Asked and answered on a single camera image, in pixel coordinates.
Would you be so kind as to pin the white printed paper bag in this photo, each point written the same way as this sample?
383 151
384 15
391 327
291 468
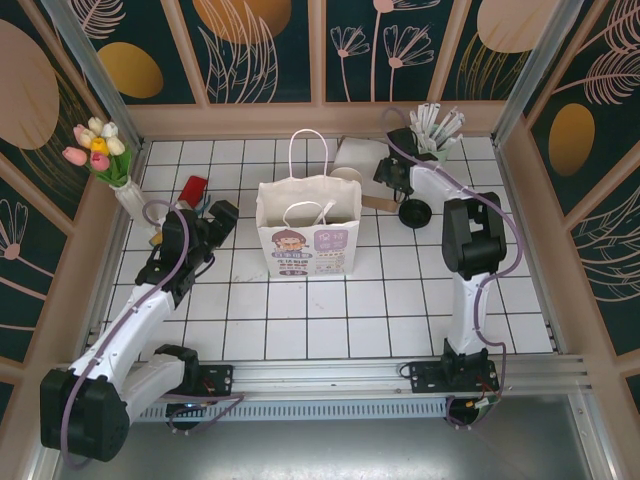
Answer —
307 250

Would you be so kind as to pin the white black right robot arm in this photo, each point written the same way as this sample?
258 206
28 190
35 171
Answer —
470 320

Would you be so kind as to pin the black plastic cup lid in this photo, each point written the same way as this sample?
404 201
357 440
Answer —
415 214

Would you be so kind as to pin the stack of green paper cups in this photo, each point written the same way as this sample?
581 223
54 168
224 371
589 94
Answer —
347 175

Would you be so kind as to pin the white wrapped straw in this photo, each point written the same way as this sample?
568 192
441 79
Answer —
417 122
448 129
456 138
428 125
435 122

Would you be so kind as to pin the white ribbed ceramic vase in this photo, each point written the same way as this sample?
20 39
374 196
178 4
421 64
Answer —
131 202

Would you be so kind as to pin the artificial tulip bouquet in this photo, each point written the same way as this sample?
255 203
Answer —
102 150

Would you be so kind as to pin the grey metal panel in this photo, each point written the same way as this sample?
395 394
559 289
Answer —
320 450

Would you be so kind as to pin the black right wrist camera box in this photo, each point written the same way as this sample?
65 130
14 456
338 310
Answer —
402 144

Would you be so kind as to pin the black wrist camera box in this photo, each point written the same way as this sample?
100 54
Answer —
180 232
402 144

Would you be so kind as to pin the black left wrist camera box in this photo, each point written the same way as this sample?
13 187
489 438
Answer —
180 232

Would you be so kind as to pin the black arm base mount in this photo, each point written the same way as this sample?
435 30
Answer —
220 380
425 375

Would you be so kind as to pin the aluminium side rail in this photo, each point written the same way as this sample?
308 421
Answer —
553 340
94 345

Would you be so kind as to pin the aluminium frame post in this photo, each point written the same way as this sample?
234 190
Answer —
540 55
87 55

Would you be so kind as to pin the aluminium mounting rail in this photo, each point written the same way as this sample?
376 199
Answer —
320 382

